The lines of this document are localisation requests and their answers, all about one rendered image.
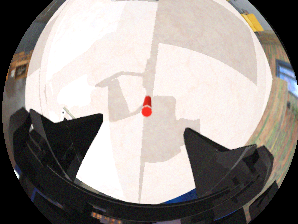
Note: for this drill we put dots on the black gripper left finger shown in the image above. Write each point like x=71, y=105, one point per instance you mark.
x=69, y=140

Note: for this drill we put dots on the red peg with white band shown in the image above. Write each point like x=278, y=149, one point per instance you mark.
x=147, y=109

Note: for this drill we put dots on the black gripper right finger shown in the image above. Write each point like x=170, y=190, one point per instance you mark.
x=211, y=162

